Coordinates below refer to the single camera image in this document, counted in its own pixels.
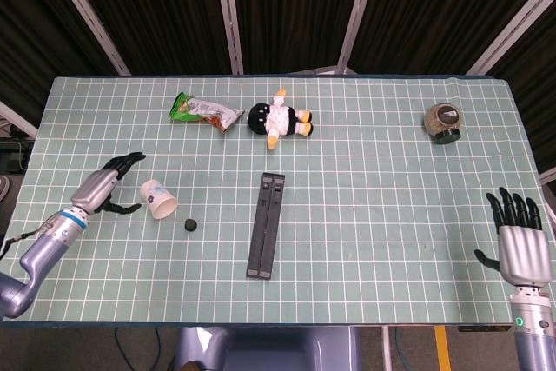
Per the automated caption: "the black folded stand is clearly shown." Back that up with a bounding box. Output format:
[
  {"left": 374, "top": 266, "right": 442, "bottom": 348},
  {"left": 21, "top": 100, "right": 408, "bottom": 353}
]
[{"left": 245, "top": 172, "right": 287, "bottom": 280}]

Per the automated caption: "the white screen frame post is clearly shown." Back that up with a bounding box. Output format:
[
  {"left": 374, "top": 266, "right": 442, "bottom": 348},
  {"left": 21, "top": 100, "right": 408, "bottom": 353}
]
[
  {"left": 42, "top": 0, "right": 132, "bottom": 76},
  {"left": 0, "top": 100, "right": 39, "bottom": 138},
  {"left": 336, "top": 0, "right": 382, "bottom": 76},
  {"left": 465, "top": 0, "right": 556, "bottom": 76},
  {"left": 211, "top": 0, "right": 245, "bottom": 76}
]

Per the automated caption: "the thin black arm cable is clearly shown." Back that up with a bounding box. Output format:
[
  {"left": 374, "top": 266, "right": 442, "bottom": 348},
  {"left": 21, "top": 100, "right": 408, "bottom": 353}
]
[{"left": 0, "top": 230, "right": 47, "bottom": 260}]

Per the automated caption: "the white paper cup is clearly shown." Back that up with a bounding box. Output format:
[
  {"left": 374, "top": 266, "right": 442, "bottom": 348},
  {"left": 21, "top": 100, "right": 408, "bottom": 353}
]
[{"left": 139, "top": 179, "right": 180, "bottom": 221}]

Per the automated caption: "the white table leg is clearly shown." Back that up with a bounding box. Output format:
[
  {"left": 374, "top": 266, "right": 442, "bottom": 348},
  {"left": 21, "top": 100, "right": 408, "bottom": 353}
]
[{"left": 381, "top": 326, "right": 393, "bottom": 371}]

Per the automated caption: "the glass jar with dark lid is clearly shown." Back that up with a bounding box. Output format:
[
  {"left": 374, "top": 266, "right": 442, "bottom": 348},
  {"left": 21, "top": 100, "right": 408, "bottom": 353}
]
[{"left": 423, "top": 103, "right": 464, "bottom": 146}]

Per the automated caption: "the green orange snack bag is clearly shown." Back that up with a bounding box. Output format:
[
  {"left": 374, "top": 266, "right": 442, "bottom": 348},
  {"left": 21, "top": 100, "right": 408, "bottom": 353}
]
[{"left": 169, "top": 91, "right": 246, "bottom": 134}]

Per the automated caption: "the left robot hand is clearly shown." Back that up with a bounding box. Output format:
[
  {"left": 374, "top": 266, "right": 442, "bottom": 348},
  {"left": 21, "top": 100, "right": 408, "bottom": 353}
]
[{"left": 70, "top": 151, "right": 146, "bottom": 216}]

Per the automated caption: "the lilac robot torso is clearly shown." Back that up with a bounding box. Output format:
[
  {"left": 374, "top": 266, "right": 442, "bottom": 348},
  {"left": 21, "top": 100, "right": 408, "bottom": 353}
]
[{"left": 175, "top": 326, "right": 361, "bottom": 371}]

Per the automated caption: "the blue cable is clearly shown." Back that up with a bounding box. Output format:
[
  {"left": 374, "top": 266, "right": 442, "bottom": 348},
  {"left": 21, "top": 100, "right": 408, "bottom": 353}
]
[
  {"left": 113, "top": 326, "right": 134, "bottom": 371},
  {"left": 394, "top": 326, "right": 410, "bottom": 371}
]

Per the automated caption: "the black white plush penguin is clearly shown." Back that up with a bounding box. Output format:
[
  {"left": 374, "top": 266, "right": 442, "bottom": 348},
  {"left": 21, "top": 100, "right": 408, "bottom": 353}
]
[{"left": 247, "top": 87, "right": 314, "bottom": 153}]

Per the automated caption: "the yellow floor strip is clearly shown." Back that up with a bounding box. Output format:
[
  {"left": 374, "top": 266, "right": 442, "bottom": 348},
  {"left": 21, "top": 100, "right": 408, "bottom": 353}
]
[{"left": 434, "top": 326, "right": 449, "bottom": 371}]

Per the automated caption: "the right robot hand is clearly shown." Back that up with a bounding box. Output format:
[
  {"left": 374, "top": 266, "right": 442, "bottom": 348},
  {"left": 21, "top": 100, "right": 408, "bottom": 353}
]
[{"left": 473, "top": 187, "right": 552, "bottom": 288}]

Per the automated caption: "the green checkered tablecloth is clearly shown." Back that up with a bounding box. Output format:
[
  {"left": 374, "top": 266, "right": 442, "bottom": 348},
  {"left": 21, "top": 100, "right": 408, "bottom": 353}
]
[{"left": 0, "top": 74, "right": 556, "bottom": 329}]

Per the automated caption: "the dark curtain panel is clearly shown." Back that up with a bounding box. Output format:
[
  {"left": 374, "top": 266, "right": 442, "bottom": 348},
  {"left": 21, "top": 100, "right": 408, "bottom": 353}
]
[
  {"left": 60, "top": 0, "right": 234, "bottom": 76},
  {"left": 0, "top": 0, "right": 121, "bottom": 129},
  {"left": 349, "top": 0, "right": 556, "bottom": 75},
  {"left": 488, "top": 0, "right": 556, "bottom": 175},
  {"left": 228, "top": 0, "right": 368, "bottom": 75}
]

